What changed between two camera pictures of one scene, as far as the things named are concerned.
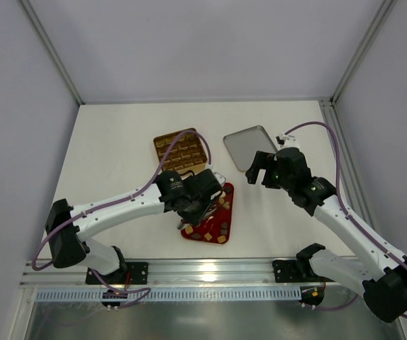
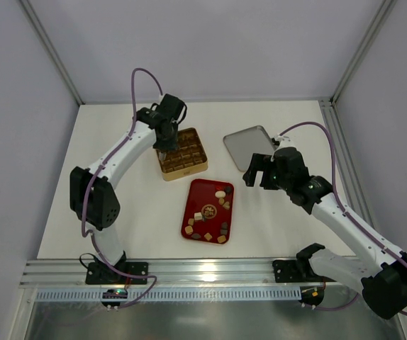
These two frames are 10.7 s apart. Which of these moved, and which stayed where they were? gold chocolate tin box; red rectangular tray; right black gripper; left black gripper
Moved: left black gripper
Stayed: right black gripper; gold chocolate tin box; red rectangular tray
